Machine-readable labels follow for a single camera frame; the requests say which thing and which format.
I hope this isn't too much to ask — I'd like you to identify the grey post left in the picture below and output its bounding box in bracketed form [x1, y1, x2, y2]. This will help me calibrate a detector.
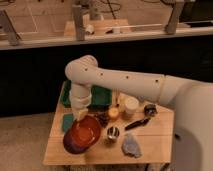
[0, 10, 20, 46]

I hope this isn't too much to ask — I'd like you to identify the purple bowl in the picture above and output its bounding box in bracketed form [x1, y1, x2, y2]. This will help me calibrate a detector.
[63, 129, 100, 154]

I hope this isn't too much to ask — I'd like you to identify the grey post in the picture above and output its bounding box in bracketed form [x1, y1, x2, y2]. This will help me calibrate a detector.
[72, 5, 85, 41]
[0, 10, 20, 46]
[165, 0, 184, 35]

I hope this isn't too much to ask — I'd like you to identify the striped metal cup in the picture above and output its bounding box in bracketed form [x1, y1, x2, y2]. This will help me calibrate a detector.
[107, 126, 120, 143]

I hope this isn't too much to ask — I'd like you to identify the green plastic tray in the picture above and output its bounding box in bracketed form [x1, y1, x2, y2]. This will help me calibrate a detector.
[60, 80, 112, 109]

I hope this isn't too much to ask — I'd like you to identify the grey post middle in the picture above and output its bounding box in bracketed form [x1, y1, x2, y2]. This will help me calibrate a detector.
[72, 5, 85, 41]

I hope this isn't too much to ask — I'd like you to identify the grey crumpled cloth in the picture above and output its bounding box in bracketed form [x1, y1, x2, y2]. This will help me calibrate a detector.
[122, 133, 142, 158]

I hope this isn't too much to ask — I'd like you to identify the orange fruit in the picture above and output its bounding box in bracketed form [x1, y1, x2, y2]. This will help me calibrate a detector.
[108, 107, 119, 120]

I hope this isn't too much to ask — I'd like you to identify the white round container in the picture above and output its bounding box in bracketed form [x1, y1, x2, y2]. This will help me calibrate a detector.
[124, 97, 139, 115]

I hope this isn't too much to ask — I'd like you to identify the dark grape bunch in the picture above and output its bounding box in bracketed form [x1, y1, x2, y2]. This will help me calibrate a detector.
[95, 112, 109, 128]

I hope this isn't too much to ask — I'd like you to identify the red orange bowl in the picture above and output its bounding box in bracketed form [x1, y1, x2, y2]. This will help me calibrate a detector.
[71, 115, 102, 147]

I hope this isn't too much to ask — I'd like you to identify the green sponge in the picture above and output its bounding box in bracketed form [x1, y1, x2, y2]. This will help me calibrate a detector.
[62, 113, 74, 132]

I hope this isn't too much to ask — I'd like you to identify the black handled utensil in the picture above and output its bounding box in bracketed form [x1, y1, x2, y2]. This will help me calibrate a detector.
[125, 118, 151, 131]

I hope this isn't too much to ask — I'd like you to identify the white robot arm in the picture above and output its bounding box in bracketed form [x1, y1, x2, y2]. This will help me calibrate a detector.
[65, 55, 213, 171]

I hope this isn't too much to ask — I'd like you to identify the wooden table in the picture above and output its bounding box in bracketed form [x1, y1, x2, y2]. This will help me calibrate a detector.
[42, 79, 178, 167]

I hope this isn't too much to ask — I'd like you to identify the grey post right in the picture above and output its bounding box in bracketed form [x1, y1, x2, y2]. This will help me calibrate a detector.
[165, 0, 184, 35]

